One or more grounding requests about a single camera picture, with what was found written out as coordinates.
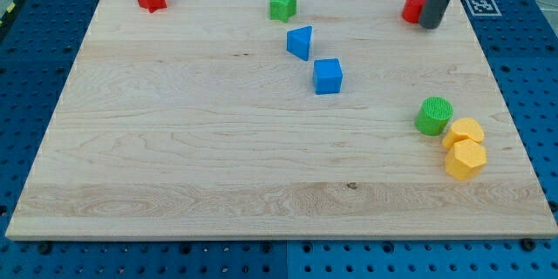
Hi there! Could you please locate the yellow hexagon block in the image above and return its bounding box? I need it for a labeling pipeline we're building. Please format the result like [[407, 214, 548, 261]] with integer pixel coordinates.
[[445, 139, 487, 180]]

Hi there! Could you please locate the blue cube block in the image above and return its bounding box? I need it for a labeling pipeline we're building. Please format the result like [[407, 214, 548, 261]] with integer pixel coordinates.
[[312, 58, 343, 94]]

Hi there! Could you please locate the blue triangle block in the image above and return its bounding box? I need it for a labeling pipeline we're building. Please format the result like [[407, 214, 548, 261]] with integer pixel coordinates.
[[286, 26, 313, 61]]

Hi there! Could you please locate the black white fiducial tag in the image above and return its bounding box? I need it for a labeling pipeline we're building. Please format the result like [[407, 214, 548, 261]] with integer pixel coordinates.
[[465, 0, 501, 17]]

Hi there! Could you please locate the wooden board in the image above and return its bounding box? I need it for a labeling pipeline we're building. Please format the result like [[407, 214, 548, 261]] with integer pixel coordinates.
[[6, 0, 557, 242]]

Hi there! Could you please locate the yellow heart block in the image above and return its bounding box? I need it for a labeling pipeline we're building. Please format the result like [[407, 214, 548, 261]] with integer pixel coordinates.
[[442, 117, 485, 149]]

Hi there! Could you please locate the red cylinder block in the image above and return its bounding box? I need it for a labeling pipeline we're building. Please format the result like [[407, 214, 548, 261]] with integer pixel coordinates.
[[401, 0, 426, 24]]

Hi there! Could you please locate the green star block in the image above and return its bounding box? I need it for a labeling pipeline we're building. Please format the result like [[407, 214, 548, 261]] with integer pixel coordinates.
[[269, 0, 297, 23]]

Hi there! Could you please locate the green cylinder block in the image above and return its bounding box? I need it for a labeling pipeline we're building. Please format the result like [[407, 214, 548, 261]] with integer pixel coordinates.
[[415, 97, 453, 136]]

